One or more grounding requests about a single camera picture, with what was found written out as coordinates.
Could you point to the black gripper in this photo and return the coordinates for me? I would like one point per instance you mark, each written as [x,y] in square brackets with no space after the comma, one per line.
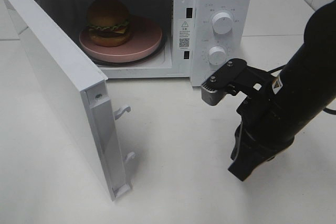
[265,131]

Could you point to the round white door button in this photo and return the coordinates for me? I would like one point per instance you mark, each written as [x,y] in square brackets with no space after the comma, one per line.
[207,75]

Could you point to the white timer knob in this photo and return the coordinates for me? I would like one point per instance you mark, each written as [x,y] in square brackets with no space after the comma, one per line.
[217,56]

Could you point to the pink plate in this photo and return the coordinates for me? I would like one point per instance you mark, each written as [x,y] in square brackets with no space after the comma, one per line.
[146,36]

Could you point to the white microwave door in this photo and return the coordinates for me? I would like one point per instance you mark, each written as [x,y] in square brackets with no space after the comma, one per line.
[76,90]

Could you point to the burger with lettuce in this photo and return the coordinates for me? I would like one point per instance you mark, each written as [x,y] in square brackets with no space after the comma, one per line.
[108,23]

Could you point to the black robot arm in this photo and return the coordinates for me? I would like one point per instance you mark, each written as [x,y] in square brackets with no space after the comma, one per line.
[301,90]

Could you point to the upper white power knob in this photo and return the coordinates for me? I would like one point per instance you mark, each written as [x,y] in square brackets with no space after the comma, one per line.
[222,22]

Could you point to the glass turntable plate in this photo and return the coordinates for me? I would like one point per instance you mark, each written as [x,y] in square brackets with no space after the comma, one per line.
[148,58]

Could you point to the white microwave oven body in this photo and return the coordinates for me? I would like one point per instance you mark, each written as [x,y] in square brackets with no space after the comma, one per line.
[186,23]

